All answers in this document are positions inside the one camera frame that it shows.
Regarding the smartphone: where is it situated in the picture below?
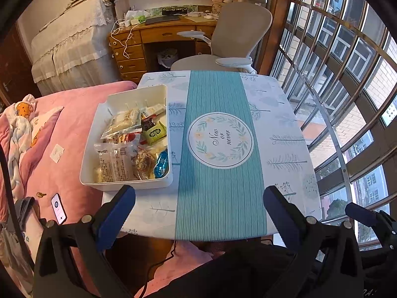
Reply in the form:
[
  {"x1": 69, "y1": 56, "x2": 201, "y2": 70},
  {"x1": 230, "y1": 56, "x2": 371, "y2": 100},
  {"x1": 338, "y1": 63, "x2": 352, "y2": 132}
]
[{"x1": 50, "y1": 193, "x2": 68, "y2": 225}]

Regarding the white charging cable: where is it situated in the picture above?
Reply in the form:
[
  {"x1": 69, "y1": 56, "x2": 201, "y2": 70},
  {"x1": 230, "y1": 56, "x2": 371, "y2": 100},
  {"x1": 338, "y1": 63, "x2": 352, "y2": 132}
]
[{"x1": 110, "y1": 19, "x2": 141, "y2": 59}]

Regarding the white trash bag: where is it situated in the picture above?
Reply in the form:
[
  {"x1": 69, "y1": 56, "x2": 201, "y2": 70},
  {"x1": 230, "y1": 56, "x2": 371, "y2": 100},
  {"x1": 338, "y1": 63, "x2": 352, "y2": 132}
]
[{"x1": 157, "y1": 48, "x2": 179, "y2": 69}]

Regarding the wooden desk with drawers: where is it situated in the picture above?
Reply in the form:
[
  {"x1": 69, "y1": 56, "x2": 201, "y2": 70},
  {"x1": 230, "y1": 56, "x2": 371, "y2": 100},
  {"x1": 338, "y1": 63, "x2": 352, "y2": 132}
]
[{"x1": 108, "y1": 14, "x2": 218, "y2": 84}]

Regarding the person's black clothing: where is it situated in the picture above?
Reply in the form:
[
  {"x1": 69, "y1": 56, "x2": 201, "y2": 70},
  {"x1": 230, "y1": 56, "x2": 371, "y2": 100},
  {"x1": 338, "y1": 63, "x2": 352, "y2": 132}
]
[{"x1": 146, "y1": 239, "x2": 311, "y2": 298}]

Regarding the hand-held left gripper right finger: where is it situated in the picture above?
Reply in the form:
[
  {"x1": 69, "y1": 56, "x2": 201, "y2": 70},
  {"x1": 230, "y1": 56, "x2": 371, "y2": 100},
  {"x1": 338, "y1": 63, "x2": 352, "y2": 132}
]
[{"x1": 263, "y1": 185, "x2": 364, "y2": 298}]

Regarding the grey office chair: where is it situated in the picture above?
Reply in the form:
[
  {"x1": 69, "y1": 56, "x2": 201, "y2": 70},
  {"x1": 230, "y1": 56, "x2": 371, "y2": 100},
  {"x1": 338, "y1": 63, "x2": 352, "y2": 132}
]
[{"x1": 170, "y1": 0, "x2": 273, "y2": 74}]

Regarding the white packet red strip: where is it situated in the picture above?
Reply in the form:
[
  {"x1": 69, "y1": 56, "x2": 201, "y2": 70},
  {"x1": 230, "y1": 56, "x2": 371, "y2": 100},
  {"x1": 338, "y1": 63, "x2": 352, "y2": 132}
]
[{"x1": 104, "y1": 132, "x2": 141, "y2": 145}]

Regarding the white plastic bin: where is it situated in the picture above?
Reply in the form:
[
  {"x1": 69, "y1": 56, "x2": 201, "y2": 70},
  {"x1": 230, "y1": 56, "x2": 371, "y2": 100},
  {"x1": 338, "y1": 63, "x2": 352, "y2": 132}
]
[{"x1": 80, "y1": 84, "x2": 174, "y2": 190}]

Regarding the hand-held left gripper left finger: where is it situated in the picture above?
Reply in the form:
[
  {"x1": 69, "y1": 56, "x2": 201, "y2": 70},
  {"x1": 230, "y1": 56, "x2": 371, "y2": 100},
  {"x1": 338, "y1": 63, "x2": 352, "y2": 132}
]
[{"x1": 33, "y1": 185, "x2": 137, "y2": 298}]

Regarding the clear packet with printed text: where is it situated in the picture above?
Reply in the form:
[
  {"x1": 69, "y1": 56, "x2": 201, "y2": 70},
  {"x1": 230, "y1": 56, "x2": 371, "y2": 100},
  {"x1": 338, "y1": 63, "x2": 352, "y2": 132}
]
[{"x1": 94, "y1": 143, "x2": 138, "y2": 183}]

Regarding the metal window grille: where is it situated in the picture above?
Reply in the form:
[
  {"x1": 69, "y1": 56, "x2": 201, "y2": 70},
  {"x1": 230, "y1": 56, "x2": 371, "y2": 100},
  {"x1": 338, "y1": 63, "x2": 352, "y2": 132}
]
[{"x1": 273, "y1": 0, "x2": 397, "y2": 252}]

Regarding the person's pink fleece clothing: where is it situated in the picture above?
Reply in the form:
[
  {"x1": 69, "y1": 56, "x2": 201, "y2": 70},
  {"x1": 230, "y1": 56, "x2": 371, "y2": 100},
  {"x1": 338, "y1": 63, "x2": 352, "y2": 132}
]
[{"x1": 136, "y1": 240, "x2": 218, "y2": 298}]

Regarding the white plastic bag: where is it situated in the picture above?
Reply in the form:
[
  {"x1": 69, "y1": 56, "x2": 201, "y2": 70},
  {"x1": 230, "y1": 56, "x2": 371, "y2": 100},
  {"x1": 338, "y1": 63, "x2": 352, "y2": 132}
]
[{"x1": 124, "y1": 9, "x2": 149, "y2": 25}]

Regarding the black cable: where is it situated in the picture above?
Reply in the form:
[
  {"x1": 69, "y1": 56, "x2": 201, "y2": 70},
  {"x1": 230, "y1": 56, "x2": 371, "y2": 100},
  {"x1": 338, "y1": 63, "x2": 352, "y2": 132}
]
[
  {"x1": 0, "y1": 144, "x2": 34, "y2": 270},
  {"x1": 133, "y1": 240, "x2": 177, "y2": 298}
]

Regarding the orange and white packet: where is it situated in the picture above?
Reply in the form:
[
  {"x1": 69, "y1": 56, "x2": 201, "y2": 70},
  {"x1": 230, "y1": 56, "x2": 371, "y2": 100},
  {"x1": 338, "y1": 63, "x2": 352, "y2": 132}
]
[{"x1": 141, "y1": 104, "x2": 166, "y2": 119}]

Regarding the brown wooden door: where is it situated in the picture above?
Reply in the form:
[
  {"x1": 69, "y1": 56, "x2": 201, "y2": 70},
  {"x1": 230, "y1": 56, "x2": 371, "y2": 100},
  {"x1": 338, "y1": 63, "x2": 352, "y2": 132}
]
[{"x1": 0, "y1": 22, "x2": 41, "y2": 106}]

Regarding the beige cake packet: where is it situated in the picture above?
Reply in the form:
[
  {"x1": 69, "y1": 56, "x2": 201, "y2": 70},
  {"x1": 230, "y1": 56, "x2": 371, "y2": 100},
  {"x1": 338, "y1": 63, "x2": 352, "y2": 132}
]
[{"x1": 101, "y1": 109, "x2": 141, "y2": 139}]

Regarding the black keyboard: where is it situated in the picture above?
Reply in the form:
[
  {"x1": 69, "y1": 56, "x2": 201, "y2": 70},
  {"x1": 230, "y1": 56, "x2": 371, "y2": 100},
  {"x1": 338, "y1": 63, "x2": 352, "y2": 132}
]
[{"x1": 144, "y1": 15, "x2": 180, "y2": 26}]

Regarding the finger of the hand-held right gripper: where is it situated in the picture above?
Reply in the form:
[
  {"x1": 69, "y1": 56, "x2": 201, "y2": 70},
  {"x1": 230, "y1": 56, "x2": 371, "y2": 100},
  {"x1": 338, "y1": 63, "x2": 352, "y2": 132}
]
[
  {"x1": 374, "y1": 210, "x2": 397, "y2": 246},
  {"x1": 345, "y1": 202, "x2": 377, "y2": 228}
]

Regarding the blue snack packet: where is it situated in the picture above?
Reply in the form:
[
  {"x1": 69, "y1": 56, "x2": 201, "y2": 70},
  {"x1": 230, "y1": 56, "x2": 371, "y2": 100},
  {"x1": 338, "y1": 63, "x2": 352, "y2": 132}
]
[{"x1": 153, "y1": 149, "x2": 169, "y2": 179}]

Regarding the green candy packet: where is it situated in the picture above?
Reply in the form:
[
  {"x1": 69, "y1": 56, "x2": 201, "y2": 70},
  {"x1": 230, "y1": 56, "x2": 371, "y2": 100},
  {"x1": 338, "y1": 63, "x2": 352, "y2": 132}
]
[{"x1": 141, "y1": 121, "x2": 168, "y2": 146}]

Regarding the white lace furniture cover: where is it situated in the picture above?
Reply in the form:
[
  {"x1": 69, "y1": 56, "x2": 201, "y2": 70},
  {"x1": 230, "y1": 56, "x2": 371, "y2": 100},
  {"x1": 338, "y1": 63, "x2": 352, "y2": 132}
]
[{"x1": 30, "y1": 0, "x2": 120, "y2": 95}]

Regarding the white paper label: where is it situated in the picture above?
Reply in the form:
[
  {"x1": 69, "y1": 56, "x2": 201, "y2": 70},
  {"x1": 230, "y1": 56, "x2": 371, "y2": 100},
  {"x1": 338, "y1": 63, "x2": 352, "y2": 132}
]
[{"x1": 50, "y1": 144, "x2": 65, "y2": 163}]

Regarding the rice crisp packet red print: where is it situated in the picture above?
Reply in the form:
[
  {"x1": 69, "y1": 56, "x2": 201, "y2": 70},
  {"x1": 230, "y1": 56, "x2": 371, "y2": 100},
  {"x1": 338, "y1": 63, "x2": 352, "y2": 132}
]
[{"x1": 135, "y1": 147, "x2": 159, "y2": 180}]

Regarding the teal printed tablecloth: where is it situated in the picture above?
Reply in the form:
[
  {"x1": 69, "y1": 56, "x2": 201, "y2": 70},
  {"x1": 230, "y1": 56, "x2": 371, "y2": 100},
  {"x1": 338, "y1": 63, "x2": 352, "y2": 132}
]
[{"x1": 102, "y1": 70, "x2": 321, "y2": 243}]

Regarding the dark plum packet red strip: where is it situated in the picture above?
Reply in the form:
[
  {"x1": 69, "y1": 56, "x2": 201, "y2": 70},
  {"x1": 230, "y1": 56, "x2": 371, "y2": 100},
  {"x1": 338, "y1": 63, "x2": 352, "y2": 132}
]
[{"x1": 140, "y1": 113, "x2": 157, "y2": 134}]

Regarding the white cartoon bear blanket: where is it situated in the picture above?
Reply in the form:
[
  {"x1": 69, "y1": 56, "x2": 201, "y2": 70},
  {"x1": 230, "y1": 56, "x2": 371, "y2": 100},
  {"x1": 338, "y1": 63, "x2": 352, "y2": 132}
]
[{"x1": 0, "y1": 93, "x2": 64, "y2": 193}]

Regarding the dark printed sign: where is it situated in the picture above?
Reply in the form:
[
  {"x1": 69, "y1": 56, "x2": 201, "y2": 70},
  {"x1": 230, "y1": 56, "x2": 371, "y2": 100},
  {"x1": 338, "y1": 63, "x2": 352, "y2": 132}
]
[{"x1": 162, "y1": 4, "x2": 197, "y2": 14}]

